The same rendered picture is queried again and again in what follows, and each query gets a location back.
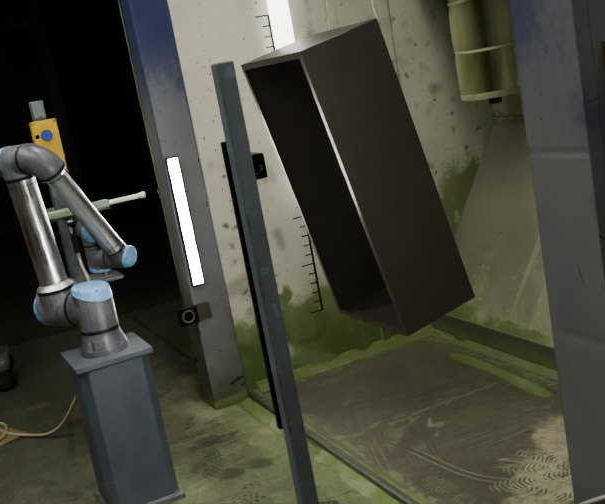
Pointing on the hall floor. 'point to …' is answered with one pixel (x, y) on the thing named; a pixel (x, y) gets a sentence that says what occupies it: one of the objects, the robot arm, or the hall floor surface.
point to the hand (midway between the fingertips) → (75, 220)
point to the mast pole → (264, 279)
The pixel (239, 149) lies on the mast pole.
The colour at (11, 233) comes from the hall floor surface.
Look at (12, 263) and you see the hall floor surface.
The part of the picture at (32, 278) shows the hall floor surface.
